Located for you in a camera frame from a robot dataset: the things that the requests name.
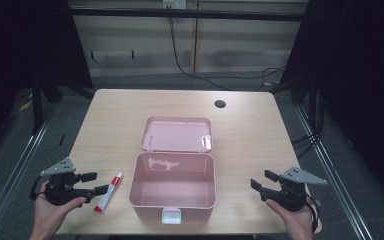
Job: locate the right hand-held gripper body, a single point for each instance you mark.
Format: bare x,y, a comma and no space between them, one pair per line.
291,196

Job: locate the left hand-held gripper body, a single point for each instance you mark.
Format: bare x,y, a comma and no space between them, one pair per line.
60,195

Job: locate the red and white tube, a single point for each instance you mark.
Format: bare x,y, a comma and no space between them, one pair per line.
108,193

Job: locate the pink plastic storage box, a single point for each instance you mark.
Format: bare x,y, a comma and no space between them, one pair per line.
173,186

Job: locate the person's left hand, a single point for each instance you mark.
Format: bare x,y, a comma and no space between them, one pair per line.
48,216

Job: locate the person's right hand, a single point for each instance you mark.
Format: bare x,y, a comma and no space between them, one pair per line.
298,223

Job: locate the small black stick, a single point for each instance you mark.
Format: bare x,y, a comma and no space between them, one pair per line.
62,140

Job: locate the black stand leg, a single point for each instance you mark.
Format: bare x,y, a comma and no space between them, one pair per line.
37,106

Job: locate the yellow floor tape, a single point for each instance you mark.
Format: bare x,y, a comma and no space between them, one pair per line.
25,106

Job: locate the black curtain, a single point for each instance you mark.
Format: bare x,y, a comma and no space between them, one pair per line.
363,83
20,43

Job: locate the black horizontal bar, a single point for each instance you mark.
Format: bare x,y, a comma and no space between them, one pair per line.
186,14

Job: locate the metal floor rail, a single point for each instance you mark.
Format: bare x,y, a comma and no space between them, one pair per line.
13,176
333,180

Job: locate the white wall power outlet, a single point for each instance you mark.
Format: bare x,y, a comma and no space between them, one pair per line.
175,3

